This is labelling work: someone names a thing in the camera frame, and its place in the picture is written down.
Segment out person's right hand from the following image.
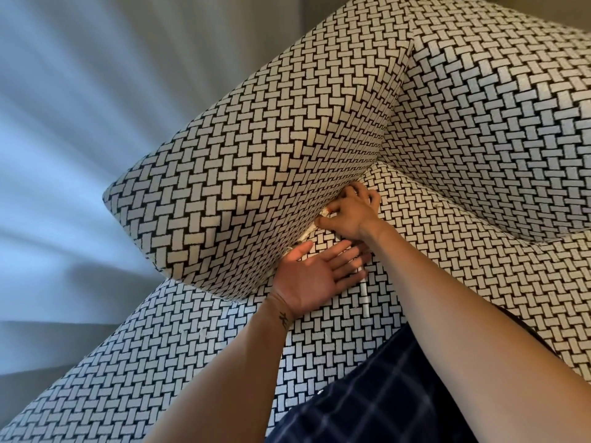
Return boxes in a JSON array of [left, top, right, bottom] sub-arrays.
[[315, 181, 382, 243]]

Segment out person's left hand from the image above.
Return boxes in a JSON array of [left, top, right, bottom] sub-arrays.
[[267, 240, 374, 319]]

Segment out person's left forearm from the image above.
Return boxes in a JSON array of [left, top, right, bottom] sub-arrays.
[[150, 293, 303, 443]]

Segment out person's right forearm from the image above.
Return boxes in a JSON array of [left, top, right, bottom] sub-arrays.
[[359, 219, 591, 443]]

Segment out black and white woven-pattern armchair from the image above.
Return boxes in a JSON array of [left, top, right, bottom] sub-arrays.
[[0, 0, 591, 443]]

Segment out dark blue checked trousers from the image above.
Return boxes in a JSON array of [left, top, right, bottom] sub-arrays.
[[261, 305, 561, 443]]

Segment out grey pleated curtain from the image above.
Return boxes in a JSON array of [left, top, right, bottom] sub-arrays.
[[0, 0, 356, 376]]

